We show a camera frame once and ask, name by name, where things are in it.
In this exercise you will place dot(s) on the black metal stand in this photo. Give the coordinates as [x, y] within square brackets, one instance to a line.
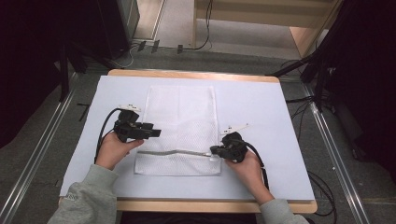
[311, 67]
[64, 74]

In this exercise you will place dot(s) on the dark floor tape strip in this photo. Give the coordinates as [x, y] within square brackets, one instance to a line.
[155, 46]
[141, 46]
[180, 48]

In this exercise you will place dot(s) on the metal floor rail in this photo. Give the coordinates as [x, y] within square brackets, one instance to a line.
[336, 158]
[34, 158]

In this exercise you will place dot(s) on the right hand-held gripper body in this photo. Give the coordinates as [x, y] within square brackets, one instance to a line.
[235, 147]

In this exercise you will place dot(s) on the white mesh laundry bag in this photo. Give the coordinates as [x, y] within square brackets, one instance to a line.
[182, 124]

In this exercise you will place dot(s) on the light wooden table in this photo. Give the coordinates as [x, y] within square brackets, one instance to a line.
[193, 206]

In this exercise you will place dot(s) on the dark cabinet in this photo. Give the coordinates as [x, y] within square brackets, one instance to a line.
[120, 25]

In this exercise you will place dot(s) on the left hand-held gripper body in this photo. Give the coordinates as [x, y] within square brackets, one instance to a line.
[130, 129]

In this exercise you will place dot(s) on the light wooden shelf unit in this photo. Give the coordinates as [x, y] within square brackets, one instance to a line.
[267, 14]

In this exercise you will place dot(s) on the black curtain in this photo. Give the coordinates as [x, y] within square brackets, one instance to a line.
[31, 62]
[367, 77]

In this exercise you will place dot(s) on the person's left hand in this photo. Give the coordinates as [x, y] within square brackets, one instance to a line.
[113, 152]

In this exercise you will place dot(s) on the white table cover sheet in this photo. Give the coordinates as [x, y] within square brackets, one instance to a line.
[274, 168]

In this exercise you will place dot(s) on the person's right hand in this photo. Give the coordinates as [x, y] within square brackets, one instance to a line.
[249, 174]

